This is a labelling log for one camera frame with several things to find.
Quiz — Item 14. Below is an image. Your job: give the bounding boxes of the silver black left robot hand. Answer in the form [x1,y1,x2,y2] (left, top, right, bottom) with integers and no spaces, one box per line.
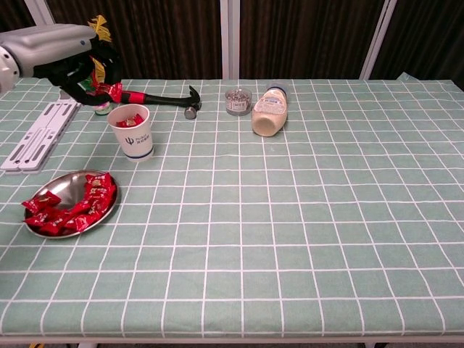
[1,24,124,107]

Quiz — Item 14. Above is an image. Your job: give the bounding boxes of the red candy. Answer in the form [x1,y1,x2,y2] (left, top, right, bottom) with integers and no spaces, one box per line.
[115,112,145,128]
[81,197,112,215]
[86,183,117,200]
[84,173,112,186]
[38,221,72,237]
[96,81,125,103]
[27,212,61,225]
[70,213,101,232]
[67,202,91,218]
[20,191,62,213]

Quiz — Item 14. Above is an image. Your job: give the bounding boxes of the dark brown curtain panel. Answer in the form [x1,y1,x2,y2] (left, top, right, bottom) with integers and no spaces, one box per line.
[36,0,223,80]
[369,0,464,91]
[0,0,37,33]
[239,0,386,80]

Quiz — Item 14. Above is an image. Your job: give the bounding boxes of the colourful feather shuttlecock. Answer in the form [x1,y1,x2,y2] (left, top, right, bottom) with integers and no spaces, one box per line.
[78,14,114,116]

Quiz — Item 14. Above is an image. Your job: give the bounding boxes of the white folding laptop stand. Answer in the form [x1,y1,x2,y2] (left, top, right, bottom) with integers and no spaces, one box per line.
[0,90,81,175]

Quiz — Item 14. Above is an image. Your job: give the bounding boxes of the black red claw hammer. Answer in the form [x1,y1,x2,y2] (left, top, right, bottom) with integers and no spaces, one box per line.
[121,85,203,120]

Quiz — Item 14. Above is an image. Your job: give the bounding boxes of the white paper cup blue logo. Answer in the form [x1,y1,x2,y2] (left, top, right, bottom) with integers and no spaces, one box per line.
[107,103,154,162]

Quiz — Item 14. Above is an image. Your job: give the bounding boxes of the round stainless steel plate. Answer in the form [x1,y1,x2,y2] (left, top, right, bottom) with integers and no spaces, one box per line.
[23,169,120,239]

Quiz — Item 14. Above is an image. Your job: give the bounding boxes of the clear jar of paper clips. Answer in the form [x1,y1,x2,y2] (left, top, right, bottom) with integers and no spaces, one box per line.
[224,88,254,117]

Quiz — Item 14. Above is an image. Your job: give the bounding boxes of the beige mayonnaise squeeze bottle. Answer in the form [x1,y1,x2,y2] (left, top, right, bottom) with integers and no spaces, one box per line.
[251,81,291,138]

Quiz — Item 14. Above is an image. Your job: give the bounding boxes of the green white checked tablecloth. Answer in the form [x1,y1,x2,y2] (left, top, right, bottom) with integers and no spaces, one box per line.
[0,72,464,340]

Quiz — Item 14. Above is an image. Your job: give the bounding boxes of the white metal frame post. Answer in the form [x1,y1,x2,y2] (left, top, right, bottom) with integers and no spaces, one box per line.
[23,0,55,30]
[359,0,399,80]
[219,0,241,80]

